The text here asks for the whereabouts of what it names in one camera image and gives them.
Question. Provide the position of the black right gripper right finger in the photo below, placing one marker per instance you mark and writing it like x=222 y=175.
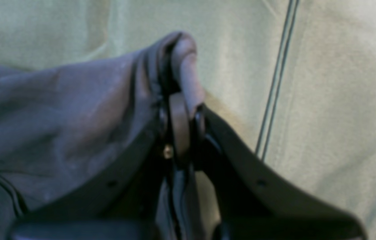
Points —
x=255 y=203

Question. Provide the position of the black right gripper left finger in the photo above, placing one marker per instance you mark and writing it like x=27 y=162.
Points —
x=129 y=200

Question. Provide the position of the grey t-shirt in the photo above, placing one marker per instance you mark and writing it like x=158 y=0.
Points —
x=61 y=126

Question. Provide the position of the green table cloth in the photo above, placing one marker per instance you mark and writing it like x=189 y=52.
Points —
x=296 y=79

